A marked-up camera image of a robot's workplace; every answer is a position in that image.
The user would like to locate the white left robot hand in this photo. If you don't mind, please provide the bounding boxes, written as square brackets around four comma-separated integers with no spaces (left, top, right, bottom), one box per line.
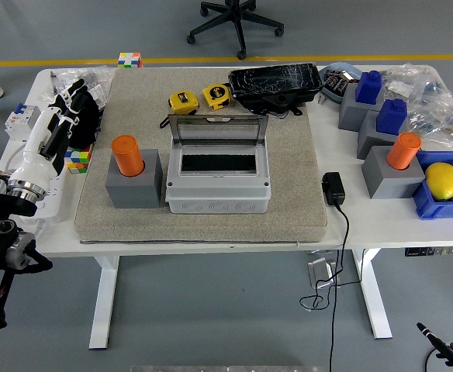
[9,78,92,191]

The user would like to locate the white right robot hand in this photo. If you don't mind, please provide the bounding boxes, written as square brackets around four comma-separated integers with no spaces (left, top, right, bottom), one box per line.
[416,322,453,369]

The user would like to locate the orange cylinder battery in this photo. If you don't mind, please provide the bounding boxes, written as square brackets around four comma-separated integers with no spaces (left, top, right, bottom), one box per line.
[111,134,146,177]
[386,132,424,171]

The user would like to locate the grey box with clear lid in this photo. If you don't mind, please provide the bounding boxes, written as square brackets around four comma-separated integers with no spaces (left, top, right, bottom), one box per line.
[164,113,271,215]

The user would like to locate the white circuit breaker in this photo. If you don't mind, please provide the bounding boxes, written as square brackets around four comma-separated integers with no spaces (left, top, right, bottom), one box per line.
[4,102,41,143]

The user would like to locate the multicolour puzzle cube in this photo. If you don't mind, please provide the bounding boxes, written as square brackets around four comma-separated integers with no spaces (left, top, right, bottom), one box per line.
[64,143,95,176]

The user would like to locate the black cloth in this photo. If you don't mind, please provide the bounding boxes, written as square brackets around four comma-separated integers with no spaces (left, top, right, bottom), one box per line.
[69,91,103,150]

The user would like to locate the white table leg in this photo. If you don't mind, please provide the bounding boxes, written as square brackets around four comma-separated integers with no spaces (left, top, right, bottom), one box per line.
[352,248,393,341]
[88,255,121,350]

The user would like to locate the clear bag of small parts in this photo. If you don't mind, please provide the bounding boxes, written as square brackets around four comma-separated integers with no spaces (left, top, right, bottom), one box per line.
[47,65,117,113]

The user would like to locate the white labelled packet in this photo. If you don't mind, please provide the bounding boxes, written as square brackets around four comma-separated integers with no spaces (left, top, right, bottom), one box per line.
[90,84,108,108]

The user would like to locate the table control panel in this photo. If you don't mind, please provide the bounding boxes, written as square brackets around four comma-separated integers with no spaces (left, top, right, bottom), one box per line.
[404,246,453,257]

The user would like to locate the grey holder block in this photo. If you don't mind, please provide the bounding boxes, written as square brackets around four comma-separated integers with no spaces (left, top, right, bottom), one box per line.
[361,145,427,201]
[105,149,164,209]
[337,83,386,133]
[356,110,410,160]

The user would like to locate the puzzle cube with white cross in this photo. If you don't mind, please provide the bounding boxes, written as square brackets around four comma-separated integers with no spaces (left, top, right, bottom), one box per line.
[117,51,143,70]

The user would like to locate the blue plastic bin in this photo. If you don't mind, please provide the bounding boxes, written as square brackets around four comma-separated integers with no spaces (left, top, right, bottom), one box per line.
[411,150,453,221]

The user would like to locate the yellow lemon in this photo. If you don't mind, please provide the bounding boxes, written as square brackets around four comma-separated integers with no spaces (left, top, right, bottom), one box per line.
[424,162,453,202]

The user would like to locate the black power adapter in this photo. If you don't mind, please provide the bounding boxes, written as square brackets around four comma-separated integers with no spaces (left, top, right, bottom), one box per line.
[321,171,347,206]

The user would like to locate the grey-brown mat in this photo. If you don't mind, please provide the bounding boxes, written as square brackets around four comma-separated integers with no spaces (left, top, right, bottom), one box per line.
[74,66,329,244]

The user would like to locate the clear bags of parts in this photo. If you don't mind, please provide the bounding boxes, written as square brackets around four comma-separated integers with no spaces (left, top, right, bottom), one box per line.
[381,63,453,113]
[406,106,453,151]

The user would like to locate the blue plastic bottle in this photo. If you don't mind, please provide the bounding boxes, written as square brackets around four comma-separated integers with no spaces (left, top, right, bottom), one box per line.
[375,98,409,136]
[354,70,385,105]

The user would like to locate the black cracked case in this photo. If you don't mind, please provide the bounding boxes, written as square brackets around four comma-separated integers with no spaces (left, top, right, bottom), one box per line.
[227,63,324,117]

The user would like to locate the dark chip packets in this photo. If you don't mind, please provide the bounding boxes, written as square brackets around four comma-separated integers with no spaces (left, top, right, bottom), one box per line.
[323,69,354,96]

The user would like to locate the light blue tray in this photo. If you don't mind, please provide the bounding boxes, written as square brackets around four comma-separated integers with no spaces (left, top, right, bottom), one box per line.
[318,61,364,105]

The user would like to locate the white power cable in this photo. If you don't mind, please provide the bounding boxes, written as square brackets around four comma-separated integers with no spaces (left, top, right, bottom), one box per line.
[0,139,46,236]

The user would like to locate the metal bracket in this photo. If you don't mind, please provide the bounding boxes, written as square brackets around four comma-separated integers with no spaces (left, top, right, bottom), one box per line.
[306,257,338,290]

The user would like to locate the black adapter cord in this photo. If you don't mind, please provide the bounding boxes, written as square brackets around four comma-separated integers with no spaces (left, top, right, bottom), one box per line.
[299,203,367,372]

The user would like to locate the yellow tape measure with strap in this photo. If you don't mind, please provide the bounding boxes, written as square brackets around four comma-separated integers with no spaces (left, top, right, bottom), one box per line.
[159,91,200,129]

